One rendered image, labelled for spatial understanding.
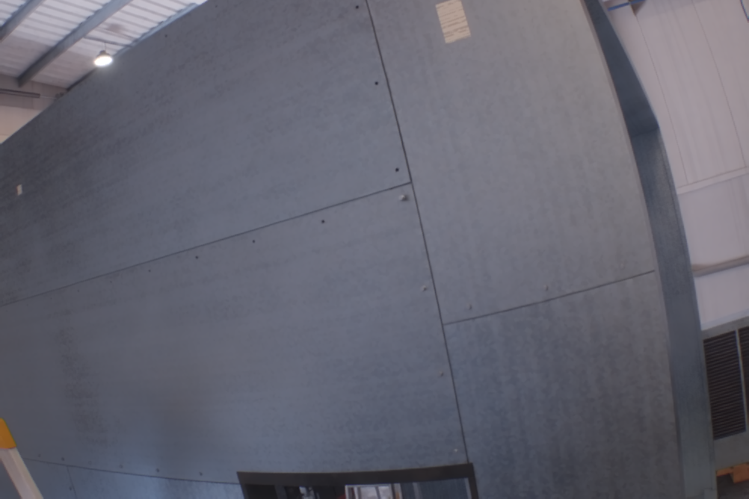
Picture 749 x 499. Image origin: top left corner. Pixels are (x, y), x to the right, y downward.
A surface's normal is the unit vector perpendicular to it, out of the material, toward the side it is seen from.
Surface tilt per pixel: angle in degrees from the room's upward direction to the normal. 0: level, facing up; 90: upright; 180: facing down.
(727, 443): 90
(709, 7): 90
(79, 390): 90
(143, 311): 90
